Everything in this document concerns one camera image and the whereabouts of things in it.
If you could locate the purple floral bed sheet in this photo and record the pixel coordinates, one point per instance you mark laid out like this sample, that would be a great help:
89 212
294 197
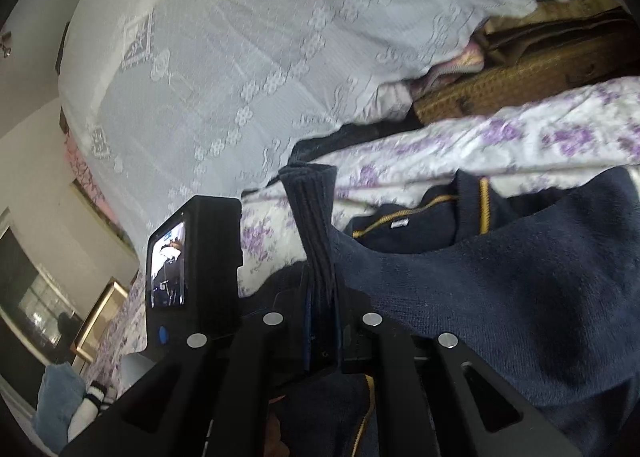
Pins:
562 141

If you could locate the pink floral wall cloth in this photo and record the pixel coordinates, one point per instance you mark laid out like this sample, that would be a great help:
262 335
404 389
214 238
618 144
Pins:
88 187

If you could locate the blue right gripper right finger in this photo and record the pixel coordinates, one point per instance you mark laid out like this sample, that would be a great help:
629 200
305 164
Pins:
340 321

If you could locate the black white striped sock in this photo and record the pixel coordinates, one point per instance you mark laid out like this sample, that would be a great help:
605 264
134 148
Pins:
97 399

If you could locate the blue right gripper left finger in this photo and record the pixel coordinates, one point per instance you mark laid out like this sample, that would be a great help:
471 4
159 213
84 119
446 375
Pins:
311 322

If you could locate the navy blue knitted cardigan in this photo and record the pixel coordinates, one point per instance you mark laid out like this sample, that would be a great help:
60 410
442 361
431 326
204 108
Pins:
543 286

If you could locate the light blue towel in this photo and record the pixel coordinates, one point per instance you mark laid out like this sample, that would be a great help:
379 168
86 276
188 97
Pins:
60 394

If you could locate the gold framed picture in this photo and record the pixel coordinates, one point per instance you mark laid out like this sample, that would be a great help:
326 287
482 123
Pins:
88 339

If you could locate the pink folded fabric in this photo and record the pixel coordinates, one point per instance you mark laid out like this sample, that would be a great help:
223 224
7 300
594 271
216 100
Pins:
470 61

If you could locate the white lace cover cloth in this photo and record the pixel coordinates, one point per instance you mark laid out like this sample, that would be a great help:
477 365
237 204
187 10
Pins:
172 98

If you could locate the black camera with screen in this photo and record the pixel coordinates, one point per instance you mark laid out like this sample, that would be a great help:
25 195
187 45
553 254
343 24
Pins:
191 274

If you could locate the brown woven mat stack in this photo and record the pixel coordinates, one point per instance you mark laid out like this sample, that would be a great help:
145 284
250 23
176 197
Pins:
560 46

